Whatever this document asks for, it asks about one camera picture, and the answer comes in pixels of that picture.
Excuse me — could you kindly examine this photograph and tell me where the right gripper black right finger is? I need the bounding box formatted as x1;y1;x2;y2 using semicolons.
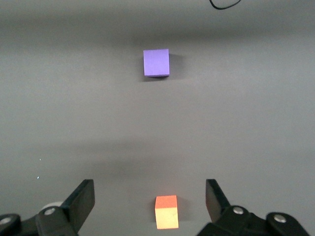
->
196;178;311;236

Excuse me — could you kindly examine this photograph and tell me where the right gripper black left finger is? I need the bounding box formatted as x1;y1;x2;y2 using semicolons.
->
0;179;96;236

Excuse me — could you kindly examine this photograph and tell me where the orange cube block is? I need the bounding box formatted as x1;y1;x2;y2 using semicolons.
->
154;195;179;230

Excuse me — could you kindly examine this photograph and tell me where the purple cube block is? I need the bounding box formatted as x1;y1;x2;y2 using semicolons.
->
143;48;171;79

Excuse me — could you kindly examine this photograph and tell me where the thin black cable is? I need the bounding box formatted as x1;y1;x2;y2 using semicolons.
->
209;0;242;11

